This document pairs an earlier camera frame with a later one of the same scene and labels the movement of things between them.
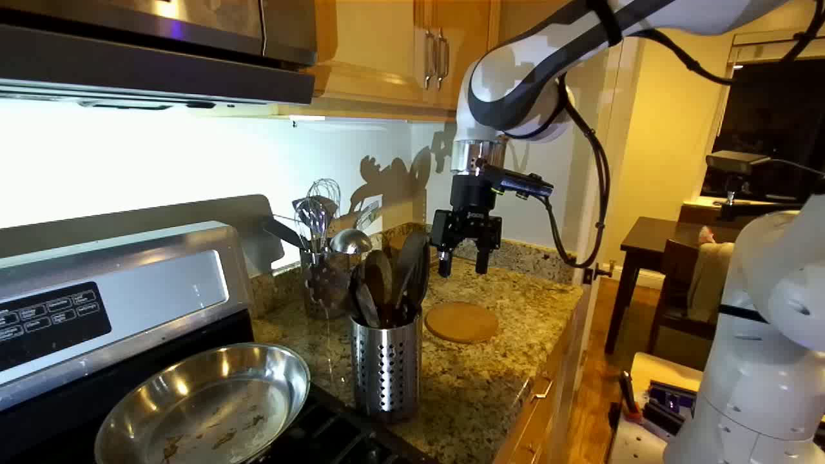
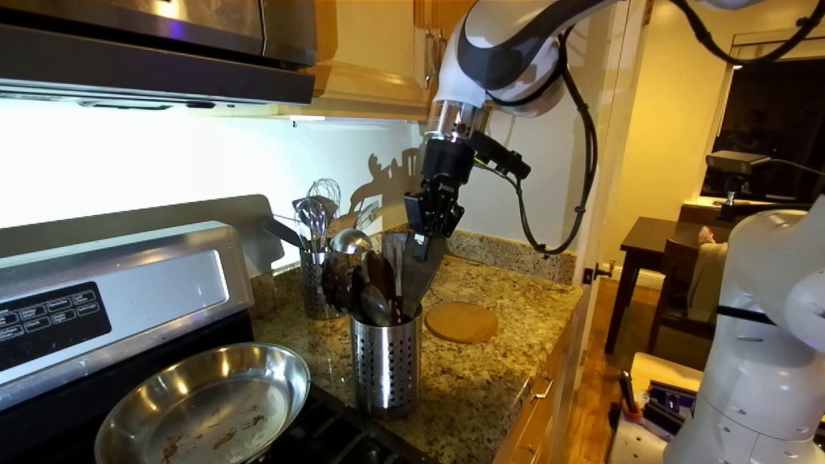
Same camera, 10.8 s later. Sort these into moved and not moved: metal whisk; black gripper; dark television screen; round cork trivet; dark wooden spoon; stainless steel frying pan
Moved: dark wooden spoon; black gripper
Not moved: stainless steel frying pan; metal whisk; dark television screen; round cork trivet
